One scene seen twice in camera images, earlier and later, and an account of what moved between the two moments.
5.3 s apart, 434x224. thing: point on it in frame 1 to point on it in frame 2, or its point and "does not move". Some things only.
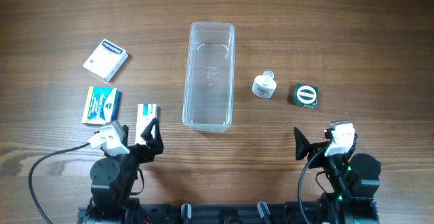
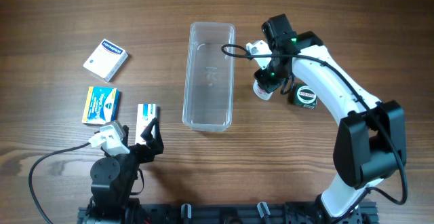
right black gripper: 304,145 to 269,84
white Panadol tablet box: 146,113 does not move
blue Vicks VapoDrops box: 101,105 does not move
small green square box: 306,96 does not move
